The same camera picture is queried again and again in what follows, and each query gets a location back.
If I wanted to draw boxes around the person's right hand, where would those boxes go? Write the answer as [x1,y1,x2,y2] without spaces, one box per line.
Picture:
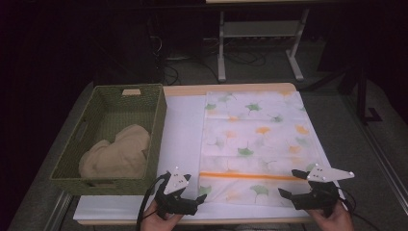
[306,199,356,231]

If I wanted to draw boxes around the right hand-held gripper cable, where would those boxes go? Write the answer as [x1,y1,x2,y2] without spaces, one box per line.
[336,186,383,231]

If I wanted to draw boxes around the hand-held gripper cable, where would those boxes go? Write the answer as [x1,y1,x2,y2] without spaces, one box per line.
[336,186,383,231]
[136,172,168,231]

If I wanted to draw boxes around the person's left hand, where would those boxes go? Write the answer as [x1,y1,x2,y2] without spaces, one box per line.
[140,201,184,231]

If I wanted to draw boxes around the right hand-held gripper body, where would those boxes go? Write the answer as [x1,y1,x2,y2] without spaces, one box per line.
[293,164,356,215]

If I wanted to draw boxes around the green woven basket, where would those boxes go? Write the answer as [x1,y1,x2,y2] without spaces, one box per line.
[49,84,168,196]

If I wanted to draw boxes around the black floor cables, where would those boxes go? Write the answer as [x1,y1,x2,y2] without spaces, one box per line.
[157,35,268,87]

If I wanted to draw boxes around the left hand-held gripper cable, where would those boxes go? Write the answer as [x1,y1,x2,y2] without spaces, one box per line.
[136,172,168,231]

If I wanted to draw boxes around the metal rail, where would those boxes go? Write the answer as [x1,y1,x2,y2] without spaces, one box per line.
[42,191,73,231]
[340,92,408,217]

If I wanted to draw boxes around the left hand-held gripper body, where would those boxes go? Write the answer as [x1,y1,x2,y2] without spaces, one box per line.
[154,167,197,221]

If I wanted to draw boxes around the beige cloth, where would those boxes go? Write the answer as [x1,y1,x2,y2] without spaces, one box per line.
[78,124,152,180]

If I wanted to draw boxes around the white table mat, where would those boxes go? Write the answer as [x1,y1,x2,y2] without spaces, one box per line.
[72,94,346,221]

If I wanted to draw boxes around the white metal desk frame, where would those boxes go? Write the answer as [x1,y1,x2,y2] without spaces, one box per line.
[205,0,342,83]

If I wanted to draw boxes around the leaf-print mesh laundry bag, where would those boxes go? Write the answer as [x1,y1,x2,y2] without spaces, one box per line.
[198,90,325,207]

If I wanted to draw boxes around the black stand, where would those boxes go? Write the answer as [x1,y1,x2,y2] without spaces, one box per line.
[354,65,385,125]

